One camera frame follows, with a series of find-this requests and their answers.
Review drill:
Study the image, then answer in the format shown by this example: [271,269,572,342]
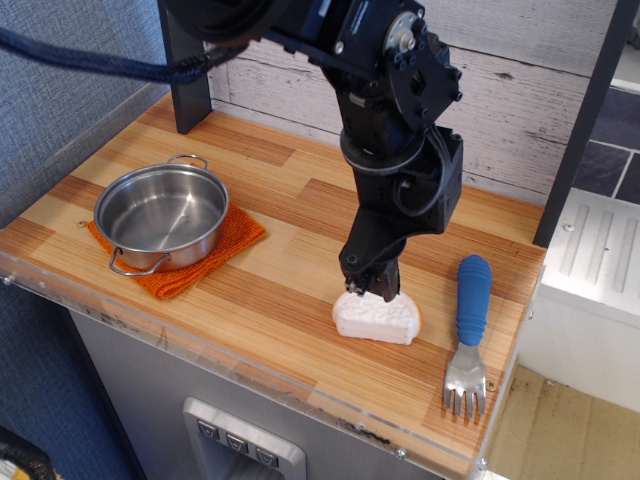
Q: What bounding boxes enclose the yellow black object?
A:
[1,427,60,480]

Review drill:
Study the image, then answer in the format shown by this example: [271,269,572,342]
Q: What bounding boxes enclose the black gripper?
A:
[339,125,464,303]

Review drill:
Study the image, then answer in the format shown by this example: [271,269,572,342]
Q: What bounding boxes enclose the white semicircle cheese shape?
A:
[332,293,422,345]

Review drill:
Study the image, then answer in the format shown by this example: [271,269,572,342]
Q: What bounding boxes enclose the dark left post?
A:
[158,1,212,134]

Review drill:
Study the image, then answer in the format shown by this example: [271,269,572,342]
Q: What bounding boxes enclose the stainless steel pot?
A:
[94,154,231,277]

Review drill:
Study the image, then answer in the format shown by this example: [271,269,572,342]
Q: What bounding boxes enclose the dark right post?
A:
[533,0,639,248]

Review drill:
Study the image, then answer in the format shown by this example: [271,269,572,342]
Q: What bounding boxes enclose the dark post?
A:
[158,1,212,134]
[533,0,639,248]

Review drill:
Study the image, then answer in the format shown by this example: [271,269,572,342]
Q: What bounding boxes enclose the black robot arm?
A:
[165,1,463,301]

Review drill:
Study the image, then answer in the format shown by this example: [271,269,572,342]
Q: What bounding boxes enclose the silver dispenser panel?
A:
[183,397,307,479]

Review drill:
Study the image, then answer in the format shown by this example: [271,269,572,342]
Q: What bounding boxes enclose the orange cloth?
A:
[87,201,267,301]

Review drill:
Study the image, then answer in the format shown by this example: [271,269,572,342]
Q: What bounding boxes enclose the braided black cable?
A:
[0,25,249,85]

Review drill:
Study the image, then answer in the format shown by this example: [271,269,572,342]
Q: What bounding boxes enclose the white ridged sink unit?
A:
[518,189,639,411]

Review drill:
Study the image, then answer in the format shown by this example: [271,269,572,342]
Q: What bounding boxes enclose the blue handled fork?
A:
[443,255,492,419]

